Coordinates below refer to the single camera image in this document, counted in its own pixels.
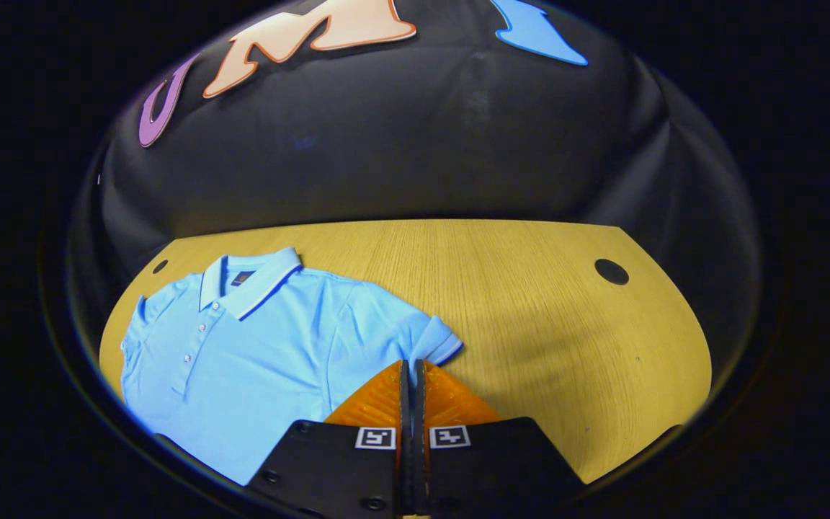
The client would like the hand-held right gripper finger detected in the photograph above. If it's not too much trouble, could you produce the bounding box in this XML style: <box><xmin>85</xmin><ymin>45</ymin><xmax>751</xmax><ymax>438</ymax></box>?
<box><xmin>246</xmin><ymin>359</ymin><xmax>411</xmax><ymax>519</ymax></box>
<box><xmin>415</xmin><ymin>359</ymin><xmax>589</xmax><ymax>517</ymax></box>

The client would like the light blue polo T-shirt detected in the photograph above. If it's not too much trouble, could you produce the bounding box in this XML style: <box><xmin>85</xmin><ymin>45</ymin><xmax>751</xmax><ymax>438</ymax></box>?
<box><xmin>120</xmin><ymin>247</ymin><xmax>464</xmax><ymax>487</ymax></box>

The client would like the black backdrop cloth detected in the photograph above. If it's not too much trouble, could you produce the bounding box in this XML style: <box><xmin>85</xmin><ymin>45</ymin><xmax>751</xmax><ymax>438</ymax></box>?
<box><xmin>69</xmin><ymin>0</ymin><xmax>762</xmax><ymax>347</ymax></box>

